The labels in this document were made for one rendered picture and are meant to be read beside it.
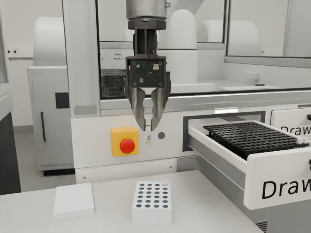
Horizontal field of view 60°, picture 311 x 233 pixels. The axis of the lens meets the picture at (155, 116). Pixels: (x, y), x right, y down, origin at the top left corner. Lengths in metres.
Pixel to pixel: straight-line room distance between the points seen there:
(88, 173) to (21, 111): 3.49
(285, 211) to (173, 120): 0.60
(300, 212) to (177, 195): 0.64
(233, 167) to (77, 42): 0.48
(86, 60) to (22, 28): 3.43
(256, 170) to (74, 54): 0.51
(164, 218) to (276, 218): 0.65
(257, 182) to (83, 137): 0.46
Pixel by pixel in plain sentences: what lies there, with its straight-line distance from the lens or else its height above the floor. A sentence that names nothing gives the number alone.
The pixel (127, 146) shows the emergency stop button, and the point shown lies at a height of 0.88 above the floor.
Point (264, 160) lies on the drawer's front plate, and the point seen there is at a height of 0.92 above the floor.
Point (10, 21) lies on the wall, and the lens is 4.19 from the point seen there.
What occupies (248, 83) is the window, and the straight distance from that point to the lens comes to 0.92.
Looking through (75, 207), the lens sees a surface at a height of 0.78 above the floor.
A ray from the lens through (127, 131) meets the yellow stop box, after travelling 0.73.
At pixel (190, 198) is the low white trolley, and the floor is 0.76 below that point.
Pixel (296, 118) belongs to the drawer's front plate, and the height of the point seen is 0.90.
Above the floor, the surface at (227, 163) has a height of 0.87.
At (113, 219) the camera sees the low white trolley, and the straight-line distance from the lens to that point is 0.64.
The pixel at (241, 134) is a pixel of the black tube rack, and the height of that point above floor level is 0.90.
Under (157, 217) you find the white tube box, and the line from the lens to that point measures 0.61.
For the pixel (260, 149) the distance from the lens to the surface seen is 0.67.
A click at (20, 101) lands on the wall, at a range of 4.22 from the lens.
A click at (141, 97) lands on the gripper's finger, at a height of 1.03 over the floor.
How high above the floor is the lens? 1.12
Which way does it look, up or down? 13 degrees down
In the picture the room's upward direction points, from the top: straight up
